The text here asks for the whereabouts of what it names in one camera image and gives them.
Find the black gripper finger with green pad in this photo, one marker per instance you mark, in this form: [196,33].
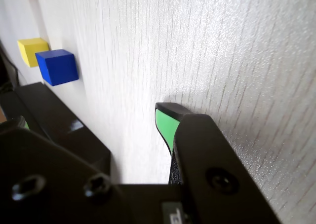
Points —
[209,160]

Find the blue wooden cube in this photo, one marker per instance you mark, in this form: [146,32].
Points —
[58,66]

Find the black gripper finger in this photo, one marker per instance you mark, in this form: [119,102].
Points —
[49,174]

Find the yellow wooden cube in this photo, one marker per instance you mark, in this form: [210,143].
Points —
[32,50]

